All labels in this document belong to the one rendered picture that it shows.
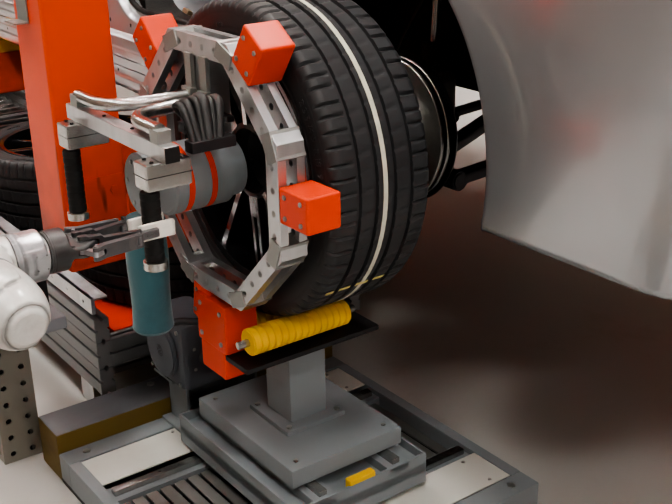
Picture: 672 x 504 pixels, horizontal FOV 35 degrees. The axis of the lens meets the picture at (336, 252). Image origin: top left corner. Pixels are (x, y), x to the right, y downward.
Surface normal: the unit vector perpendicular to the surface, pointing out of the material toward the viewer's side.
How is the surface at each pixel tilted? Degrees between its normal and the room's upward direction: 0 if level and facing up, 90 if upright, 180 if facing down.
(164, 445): 0
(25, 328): 98
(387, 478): 90
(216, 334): 90
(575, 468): 0
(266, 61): 125
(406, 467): 90
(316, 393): 90
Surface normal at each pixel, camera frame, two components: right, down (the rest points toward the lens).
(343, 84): 0.46, -0.33
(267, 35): 0.33, -0.59
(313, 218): 0.59, 0.29
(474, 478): -0.02, -0.93
